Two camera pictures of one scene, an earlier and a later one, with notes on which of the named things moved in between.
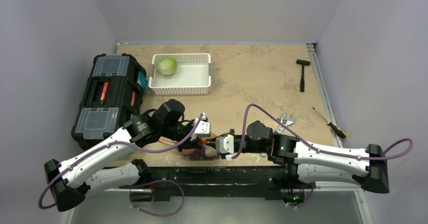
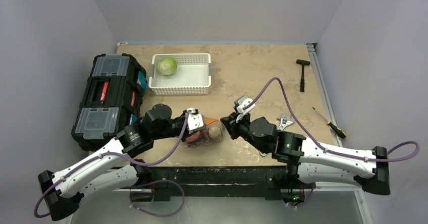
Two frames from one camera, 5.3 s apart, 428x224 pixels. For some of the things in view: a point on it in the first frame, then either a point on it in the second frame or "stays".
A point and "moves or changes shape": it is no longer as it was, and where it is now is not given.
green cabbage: [167, 66] stays
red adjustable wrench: [286, 121] stays
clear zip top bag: [205, 153] moves or changes shape
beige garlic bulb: [210, 152] -> [214, 132]
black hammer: [303, 62] stays
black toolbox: [113, 94] stays
